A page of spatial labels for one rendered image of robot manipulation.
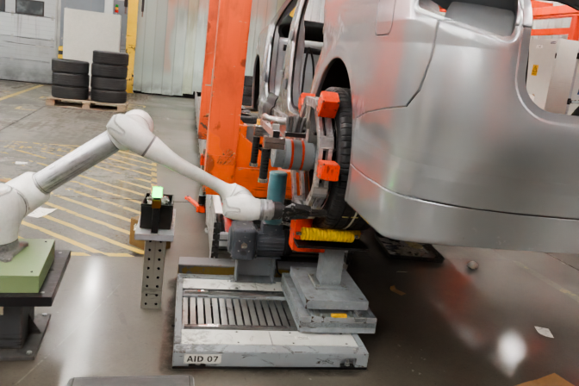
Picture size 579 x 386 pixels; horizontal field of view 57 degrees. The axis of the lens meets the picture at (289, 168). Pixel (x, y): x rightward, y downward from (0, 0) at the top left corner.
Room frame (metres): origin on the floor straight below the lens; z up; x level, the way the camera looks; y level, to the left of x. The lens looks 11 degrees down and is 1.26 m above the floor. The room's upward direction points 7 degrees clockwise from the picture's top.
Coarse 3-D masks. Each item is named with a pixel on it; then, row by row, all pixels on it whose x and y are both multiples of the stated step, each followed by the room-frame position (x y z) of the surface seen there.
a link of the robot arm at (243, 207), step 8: (224, 200) 2.19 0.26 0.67; (232, 200) 2.17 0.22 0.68; (240, 200) 2.18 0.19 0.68; (248, 200) 2.18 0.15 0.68; (256, 200) 2.20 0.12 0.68; (224, 208) 2.17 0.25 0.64; (232, 208) 2.16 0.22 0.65; (240, 208) 2.16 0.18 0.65; (248, 208) 2.16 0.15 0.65; (256, 208) 2.17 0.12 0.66; (232, 216) 2.16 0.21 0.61; (240, 216) 2.16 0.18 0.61; (248, 216) 2.17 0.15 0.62; (256, 216) 2.18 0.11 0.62
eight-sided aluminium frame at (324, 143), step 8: (312, 96) 2.56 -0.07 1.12; (304, 104) 2.57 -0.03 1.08; (312, 104) 2.42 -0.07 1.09; (304, 112) 2.61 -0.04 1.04; (320, 120) 2.29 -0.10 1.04; (328, 120) 2.30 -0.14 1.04; (304, 128) 2.70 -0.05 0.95; (320, 128) 2.25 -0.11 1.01; (328, 128) 2.26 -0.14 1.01; (320, 136) 2.22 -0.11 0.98; (328, 136) 2.23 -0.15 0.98; (320, 144) 2.21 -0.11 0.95; (328, 144) 2.22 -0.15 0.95; (320, 152) 2.21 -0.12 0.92; (328, 152) 2.22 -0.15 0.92; (304, 184) 2.63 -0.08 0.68; (312, 184) 2.23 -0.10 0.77; (320, 184) 2.23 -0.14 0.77; (296, 192) 2.59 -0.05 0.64; (304, 192) 2.60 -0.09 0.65; (312, 192) 2.22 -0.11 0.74; (320, 192) 2.21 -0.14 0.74; (296, 200) 2.53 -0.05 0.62; (304, 200) 2.55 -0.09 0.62; (312, 200) 2.25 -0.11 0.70; (320, 200) 2.25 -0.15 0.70; (312, 208) 2.36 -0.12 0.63; (312, 216) 2.36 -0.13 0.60
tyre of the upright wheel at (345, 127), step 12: (348, 96) 2.38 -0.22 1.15; (348, 108) 2.29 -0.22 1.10; (336, 120) 2.31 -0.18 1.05; (348, 120) 2.24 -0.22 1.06; (348, 132) 2.21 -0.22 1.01; (348, 144) 2.19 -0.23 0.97; (348, 156) 2.18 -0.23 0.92; (348, 168) 2.18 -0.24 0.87; (336, 192) 2.19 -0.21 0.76; (336, 204) 2.20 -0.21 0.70; (336, 216) 2.25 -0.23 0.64; (348, 216) 2.27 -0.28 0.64; (360, 216) 2.27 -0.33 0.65; (336, 228) 2.38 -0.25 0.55; (348, 228) 2.40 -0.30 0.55; (360, 228) 2.37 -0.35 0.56
